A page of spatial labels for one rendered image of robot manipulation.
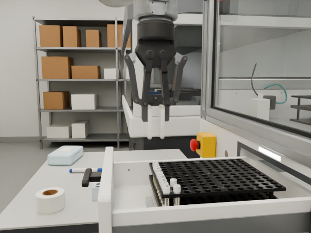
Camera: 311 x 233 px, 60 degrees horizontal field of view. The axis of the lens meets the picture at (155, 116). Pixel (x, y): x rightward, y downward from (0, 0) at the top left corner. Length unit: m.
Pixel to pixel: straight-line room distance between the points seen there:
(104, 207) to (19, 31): 4.86
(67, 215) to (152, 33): 0.47
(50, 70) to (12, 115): 1.20
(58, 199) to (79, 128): 3.73
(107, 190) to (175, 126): 0.97
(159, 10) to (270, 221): 0.41
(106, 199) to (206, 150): 0.53
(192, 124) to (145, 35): 0.89
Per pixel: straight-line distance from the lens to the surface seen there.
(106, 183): 0.44
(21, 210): 0.80
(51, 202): 0.74
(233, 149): 0.76
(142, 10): 0.54
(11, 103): 5.22
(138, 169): 0.65
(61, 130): 4.57
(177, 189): 0.46
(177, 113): 1.35
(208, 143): 0.87
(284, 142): 0.56
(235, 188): 0.50
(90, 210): 0.74
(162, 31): 0.53
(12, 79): 5.18
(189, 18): 1.38
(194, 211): 0.44
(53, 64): 4.46
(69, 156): 1.09
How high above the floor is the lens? 1.09
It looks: 8 degrees down
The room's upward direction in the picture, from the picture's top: straight up
